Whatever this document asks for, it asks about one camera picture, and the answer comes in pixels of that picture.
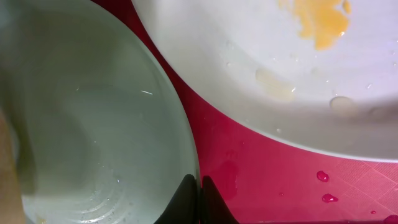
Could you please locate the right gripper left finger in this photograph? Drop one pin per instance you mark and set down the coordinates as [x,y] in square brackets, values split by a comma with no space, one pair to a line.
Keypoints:
[182,208]

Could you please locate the light green plate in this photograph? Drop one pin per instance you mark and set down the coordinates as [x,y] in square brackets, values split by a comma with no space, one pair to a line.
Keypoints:
[101,135]

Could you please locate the white plate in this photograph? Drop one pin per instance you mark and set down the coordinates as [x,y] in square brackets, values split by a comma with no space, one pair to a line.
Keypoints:
[318,75]

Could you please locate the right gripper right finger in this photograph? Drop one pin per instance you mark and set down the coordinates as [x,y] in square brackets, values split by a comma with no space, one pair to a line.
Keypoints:
[213,208]

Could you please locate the red plastic tray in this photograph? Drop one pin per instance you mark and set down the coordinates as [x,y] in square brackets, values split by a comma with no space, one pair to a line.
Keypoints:
[263,180]

